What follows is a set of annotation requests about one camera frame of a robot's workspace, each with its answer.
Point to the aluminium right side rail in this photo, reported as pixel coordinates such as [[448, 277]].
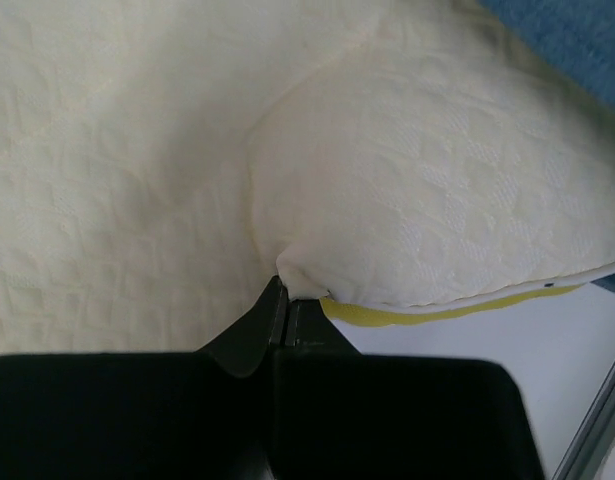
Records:
[[594, 438]]

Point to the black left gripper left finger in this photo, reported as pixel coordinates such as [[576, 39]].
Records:
[[173, 415]]

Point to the blue pillowcase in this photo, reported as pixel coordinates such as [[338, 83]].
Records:
[[576, 37]]

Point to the cream quilted pillow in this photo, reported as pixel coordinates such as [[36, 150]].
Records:
[[160, 161]]

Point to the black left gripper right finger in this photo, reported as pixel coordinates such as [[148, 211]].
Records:
[[340, 414]]

